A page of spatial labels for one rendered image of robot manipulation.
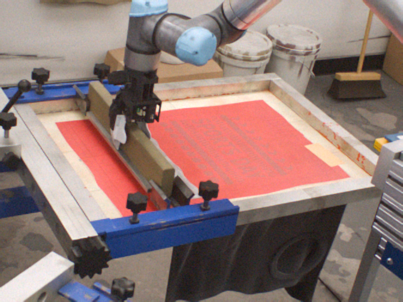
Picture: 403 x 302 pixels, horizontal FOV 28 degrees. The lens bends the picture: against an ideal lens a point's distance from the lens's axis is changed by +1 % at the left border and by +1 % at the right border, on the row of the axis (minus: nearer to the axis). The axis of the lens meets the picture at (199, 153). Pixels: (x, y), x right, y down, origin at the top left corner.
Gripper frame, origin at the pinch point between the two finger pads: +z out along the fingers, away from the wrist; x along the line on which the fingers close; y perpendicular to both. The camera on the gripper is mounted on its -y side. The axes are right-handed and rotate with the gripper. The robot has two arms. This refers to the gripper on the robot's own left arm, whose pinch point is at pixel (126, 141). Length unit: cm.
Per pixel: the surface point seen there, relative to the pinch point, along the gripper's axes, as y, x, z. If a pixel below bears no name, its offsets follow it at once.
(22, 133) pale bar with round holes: -2.9, -23.3, -3.3
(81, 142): -9.7, -6.4, 5.4
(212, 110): -17.4, 33.8, 5.3
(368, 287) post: 15, 78, 52
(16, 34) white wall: -199, 41, 65
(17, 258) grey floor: -84, 7, 102
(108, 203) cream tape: 14.9, -10.1, 5.1
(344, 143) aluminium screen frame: 10, 57, 2
